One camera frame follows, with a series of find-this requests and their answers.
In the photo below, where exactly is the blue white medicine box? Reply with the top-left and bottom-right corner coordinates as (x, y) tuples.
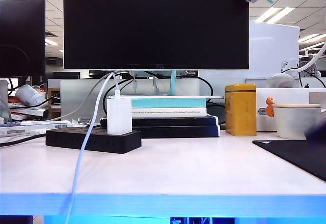
(0, 119), (74, 137)

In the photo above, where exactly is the white cardboard box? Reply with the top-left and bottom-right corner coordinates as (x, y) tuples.
(256, 87), (326, 132)

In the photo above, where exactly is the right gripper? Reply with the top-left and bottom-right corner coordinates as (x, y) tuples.
(304, 117), (326, 143)

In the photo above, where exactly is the white plastic bottle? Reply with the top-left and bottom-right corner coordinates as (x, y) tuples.
(15, 83), (47, 106)

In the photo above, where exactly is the red white book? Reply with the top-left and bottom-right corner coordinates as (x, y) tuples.
(7, 96), (26, 105)

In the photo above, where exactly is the yellow tin box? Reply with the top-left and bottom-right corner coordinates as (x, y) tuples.
(225, 82), (258, 136)

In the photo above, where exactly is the brown wooden shelf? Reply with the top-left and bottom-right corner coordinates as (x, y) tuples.
(47, 88), (62, 120)

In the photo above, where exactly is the thin black box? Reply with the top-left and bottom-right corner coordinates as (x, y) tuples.
(100, 114), (219, 127)

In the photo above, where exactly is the black power strip cord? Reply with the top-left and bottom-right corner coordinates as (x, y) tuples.
(0, 133), (47, 147)

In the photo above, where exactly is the black power strip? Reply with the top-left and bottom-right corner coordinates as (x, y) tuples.
(45, 127), (142, 154)

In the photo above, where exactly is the small black computer monitor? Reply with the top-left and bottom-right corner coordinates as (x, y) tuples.
(0, 0), (46, 77)

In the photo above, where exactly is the teal silver monitor stand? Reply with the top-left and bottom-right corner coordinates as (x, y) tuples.
(106, 69), (225, 99)

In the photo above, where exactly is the white flexible tube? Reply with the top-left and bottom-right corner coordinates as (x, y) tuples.
(298, 41), (326, 72)

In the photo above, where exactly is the white dome object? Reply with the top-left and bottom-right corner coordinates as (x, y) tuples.
(266, 72), (295, 89)

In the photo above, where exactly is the white board panel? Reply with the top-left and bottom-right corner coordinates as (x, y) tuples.
(249, 19), (301, 80)

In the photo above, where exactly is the silver metal clip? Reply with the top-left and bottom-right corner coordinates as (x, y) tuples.
(77, 116), (93, 126)

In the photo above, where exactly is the orange fox figurine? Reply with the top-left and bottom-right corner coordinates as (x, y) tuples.
(264, 96), (278, 118)

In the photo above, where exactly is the thin black cable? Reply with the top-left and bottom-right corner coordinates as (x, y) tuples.
(281, 67), (326, 89)

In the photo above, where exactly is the beige wooden mug lid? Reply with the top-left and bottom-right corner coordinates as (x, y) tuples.
(272, 102), (322, 109)

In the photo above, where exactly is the black mouse pad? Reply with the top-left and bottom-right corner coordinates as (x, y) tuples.
(252, 139), (326, 182)

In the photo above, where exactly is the white charger cable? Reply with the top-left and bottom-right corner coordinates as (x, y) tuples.
(63, 71), (121, 224)

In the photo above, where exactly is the large black computer monitor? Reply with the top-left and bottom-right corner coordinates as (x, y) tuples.
(63, 0), (250, 70)

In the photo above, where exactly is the teal book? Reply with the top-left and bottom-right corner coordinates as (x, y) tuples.
(131, 98), (207, 109)

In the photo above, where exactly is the white USB charger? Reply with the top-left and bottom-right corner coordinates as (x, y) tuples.
(106, 98), (133, 135)

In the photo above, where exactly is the thick grey cable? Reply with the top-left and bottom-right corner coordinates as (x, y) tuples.
(15, 69), (123, 123)

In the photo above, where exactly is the white ceramic mug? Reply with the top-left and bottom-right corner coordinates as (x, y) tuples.
(272, 106), (326, 140)

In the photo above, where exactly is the white printed carton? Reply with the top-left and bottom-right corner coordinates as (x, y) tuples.
(9, 106), (49, 117)

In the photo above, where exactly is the black monitor cable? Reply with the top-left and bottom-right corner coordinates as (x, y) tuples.
(187, 74), (214, 104)
(102, 77), (134, 117)

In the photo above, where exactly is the thick black box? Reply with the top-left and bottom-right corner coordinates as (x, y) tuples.
(100, 125), (221, 138)

